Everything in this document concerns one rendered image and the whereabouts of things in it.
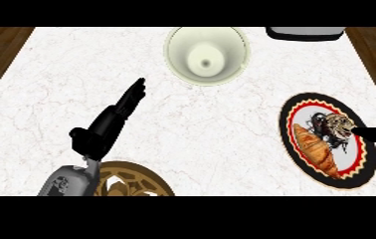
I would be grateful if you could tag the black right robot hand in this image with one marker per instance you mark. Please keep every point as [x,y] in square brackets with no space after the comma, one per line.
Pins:
[367,132]

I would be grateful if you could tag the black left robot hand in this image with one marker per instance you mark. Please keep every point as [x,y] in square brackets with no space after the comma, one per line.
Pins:
[106,125]

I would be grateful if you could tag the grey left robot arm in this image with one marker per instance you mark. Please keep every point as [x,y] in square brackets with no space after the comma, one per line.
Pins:
[69,181]

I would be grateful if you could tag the black red patterned plate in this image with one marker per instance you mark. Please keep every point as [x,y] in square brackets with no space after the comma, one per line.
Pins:
[306,112]

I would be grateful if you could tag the brown gold patterned plate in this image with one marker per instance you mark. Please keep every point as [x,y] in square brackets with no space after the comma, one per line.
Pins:
[138,180]

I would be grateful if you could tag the pale green bowl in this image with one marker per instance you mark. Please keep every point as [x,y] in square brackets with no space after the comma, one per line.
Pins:
[207,56]

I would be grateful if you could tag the golden brown croissant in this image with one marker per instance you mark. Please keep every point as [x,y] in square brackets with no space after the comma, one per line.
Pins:
[318,150]

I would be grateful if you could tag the grey black appliance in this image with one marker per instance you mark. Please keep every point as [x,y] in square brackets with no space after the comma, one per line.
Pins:
[306,33]

